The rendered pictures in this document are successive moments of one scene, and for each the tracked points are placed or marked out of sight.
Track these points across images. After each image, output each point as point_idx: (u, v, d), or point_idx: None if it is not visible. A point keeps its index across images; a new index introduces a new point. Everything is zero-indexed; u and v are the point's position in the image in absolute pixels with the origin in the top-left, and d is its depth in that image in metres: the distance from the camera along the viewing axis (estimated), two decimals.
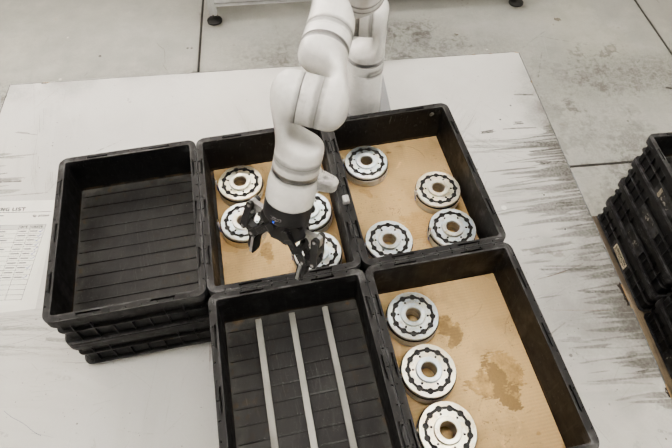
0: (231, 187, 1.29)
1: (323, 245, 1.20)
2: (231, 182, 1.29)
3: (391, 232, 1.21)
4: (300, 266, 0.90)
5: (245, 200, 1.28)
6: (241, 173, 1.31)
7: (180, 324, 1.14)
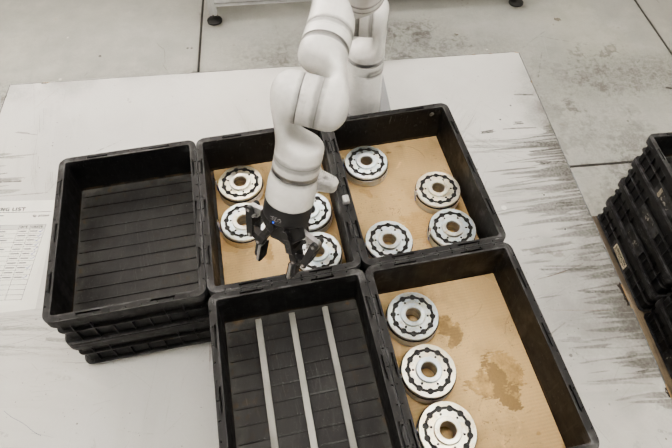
0: (231, 187, 1.29)
1: (323, 245, 1.20)
2: (231, 182, 1.29)
3: (391, 232, 1.21)
4: (291, 265, 0.91)
5: (245, 200, 1.28)
6: (241, 173, 1.31)
7: (180, 324, 1.14)
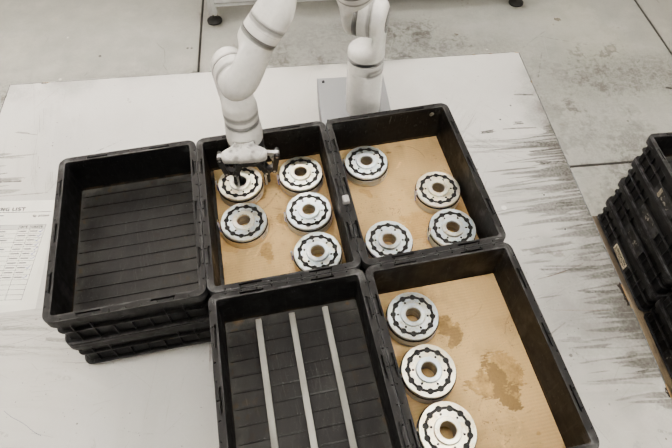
0: (231, 187, 1.29)
1: (323, 245, 1.20)
2: (231, 182, 1.29)
3: (391, 232, 1.21)
4: None
5: (245, 200, 1.28)
6: (241, 173, 1.31)
7: (180, 324, 1.14)
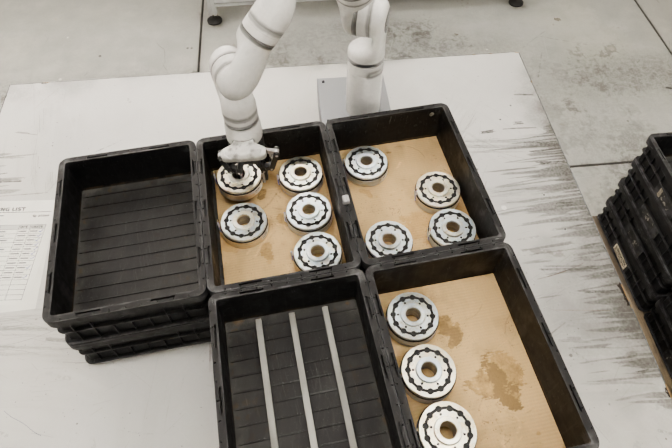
0: (229, 180, 1.28)
1: (323, 245, 1.20)
2: (230, 175, 1.28)
3: (391, 232, 1.21)
4: None
5: (244, 193, 1.27)
6: None
7: (180, 324, 1.14)
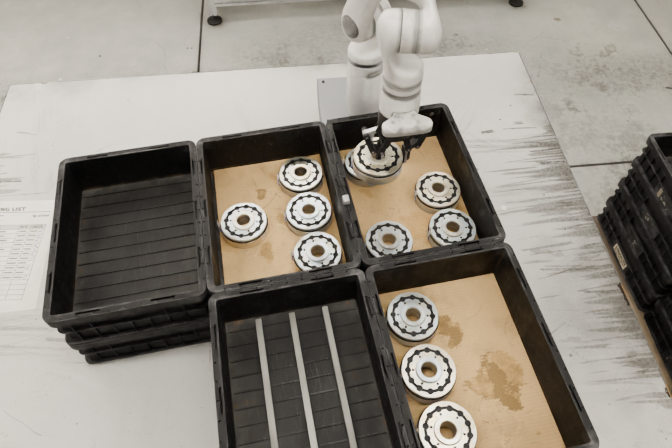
0: (369, 161, 1.15)
1: (323, 245, 1.20)
2: (369, 156, 1.15)
3: (391, 232, 1.21)
4: (379, 147, 1.16)
5: (388, 175, 1.13)
6: None
7: (180, 324, 1.14)
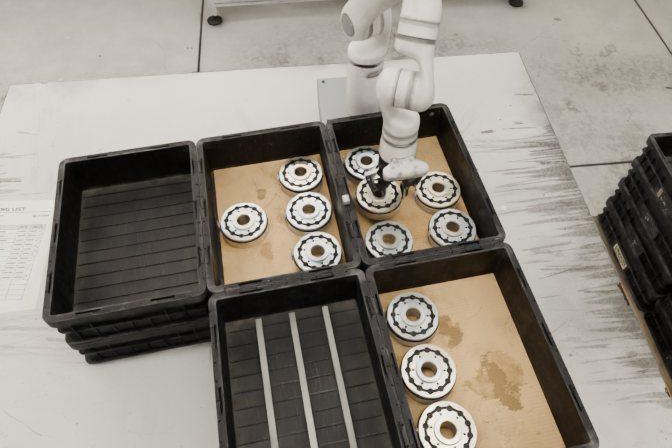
0: (371, 199, 1.25)
1: (323, 245, 1.20)
2: (371, 194, 1.25)
3: (391, 232, 1.21)
4: (380, 186, 1.26)
5: (389, 211, 1.24)
6: None
7: (180, 324, 1.14)
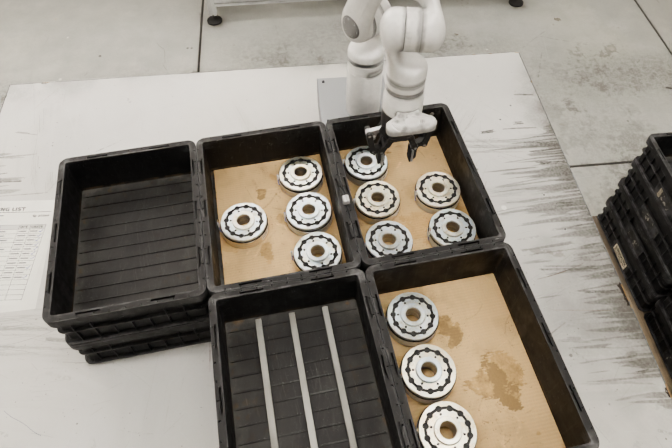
0: (370, 204, 1.26)
1: (323, 245, 1.20)
2: (369, 199, 1.27)
3: (391, 232, 1.21)
4: (379, 147, 1.15)
5: (387, 216, 1.25)
6: (376, 189, 1.28)
7: (180, 324, 1.14)
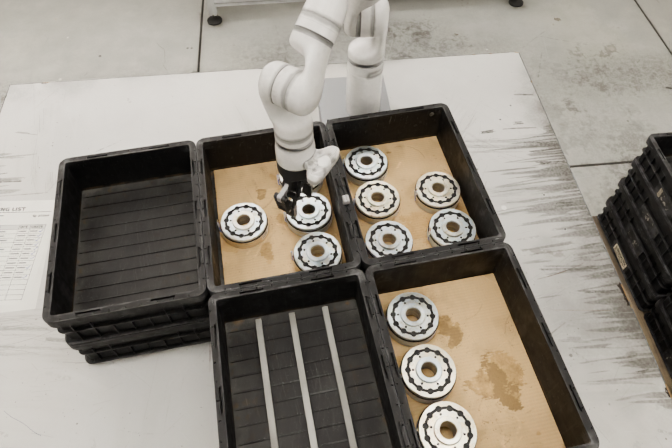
0: (370, 204, 1.26)
1: (323, 245, 1.20)
2: (369, 199, 1.27)
3: (391, 232, 1.21)
4: None
5: (387, 216, 1.25)
6: (376, 189, 1.28)
7: (180, 324, 1.14)
